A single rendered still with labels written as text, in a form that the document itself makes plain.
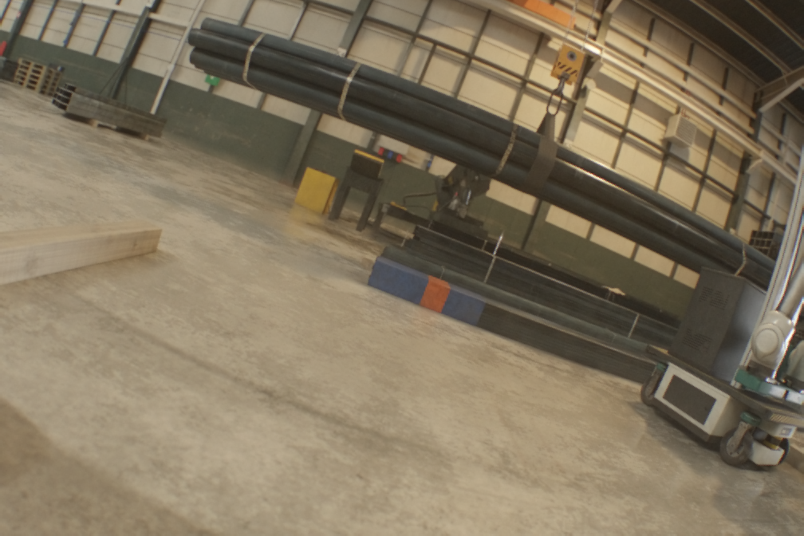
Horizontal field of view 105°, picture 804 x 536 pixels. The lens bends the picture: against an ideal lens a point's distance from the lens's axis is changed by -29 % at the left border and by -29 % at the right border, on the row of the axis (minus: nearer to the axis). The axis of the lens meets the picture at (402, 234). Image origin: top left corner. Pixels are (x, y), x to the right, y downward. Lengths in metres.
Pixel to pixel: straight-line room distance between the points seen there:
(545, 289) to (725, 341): 2.05
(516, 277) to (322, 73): 2.34
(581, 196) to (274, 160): 8.55
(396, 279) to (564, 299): 1.91
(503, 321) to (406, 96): 1.74
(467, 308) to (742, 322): 1.62
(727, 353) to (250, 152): 10.46
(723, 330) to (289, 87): 3.29
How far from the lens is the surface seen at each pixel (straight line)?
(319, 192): 6.46
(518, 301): 3.72
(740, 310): 2.49
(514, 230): 10.89
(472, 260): 3.81
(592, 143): 11.89
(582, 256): 11.57
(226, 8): 12.80
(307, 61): 3.48
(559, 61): 3.89
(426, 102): 3.33
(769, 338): 2.00
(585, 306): 4.21
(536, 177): 3.40
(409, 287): 2.67
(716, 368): 2.48
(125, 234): 1.62
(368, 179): 5.91
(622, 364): 3.18
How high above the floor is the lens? 0.52
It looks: 3 degrees down
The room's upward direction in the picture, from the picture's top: 21 degrees clockwise
